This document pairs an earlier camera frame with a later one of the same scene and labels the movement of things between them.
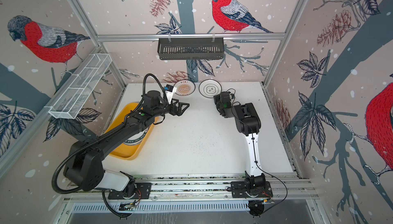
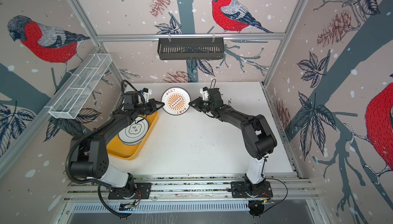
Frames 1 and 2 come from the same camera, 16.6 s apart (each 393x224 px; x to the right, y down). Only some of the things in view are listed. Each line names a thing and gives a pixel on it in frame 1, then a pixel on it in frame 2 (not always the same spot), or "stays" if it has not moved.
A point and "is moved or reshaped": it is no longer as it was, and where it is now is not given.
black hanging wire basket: (194, 48) stays
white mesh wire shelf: (72, 97) stays
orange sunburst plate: (184, 87) is moved or reshaped
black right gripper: (218, 96) to (200, 103)
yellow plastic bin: (127, 151) stays
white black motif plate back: (209, 88) to (134, 133)
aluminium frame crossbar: (189, 37) stays
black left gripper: (179, 112) to (153, 106)
